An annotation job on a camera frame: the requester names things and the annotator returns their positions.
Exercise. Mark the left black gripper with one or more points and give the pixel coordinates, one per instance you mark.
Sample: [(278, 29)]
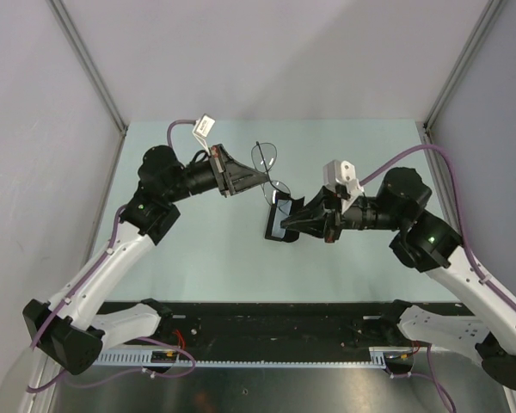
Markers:
[(230, 175)]

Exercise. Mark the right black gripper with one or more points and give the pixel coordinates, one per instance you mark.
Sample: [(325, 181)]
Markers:
[(307, 219)]

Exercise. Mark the thin wire-frame glasses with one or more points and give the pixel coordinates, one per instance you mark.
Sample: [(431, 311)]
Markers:
[(264, 156)]

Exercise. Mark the black glasses case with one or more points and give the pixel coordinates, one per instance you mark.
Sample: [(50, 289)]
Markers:
[(291, 236)]

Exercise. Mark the blue cleaning cloth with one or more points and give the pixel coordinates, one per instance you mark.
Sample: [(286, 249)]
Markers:
[(282, 211)]

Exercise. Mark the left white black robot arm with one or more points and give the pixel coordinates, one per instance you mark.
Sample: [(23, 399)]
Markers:
[(68, 327)]

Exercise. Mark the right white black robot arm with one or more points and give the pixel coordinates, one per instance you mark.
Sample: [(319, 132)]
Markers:
[(428, 244)]

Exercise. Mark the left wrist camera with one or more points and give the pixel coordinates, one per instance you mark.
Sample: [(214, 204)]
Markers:
[(201, 129)]

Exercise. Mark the slotted cable duct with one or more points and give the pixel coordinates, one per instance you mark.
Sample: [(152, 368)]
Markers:
[(374, 358)]

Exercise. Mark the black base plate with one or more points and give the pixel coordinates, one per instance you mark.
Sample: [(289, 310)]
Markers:
[(283, 331)]

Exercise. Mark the left aluminium corner post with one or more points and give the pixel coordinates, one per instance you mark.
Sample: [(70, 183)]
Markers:
[(80, 49)]

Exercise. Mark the aluminium corner post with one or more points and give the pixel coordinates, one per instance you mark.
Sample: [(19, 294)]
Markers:
[(472, 46), (80, 49)]

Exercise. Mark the right aluminium corner post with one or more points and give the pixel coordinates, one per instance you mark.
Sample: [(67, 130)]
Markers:
[(472, 46)]

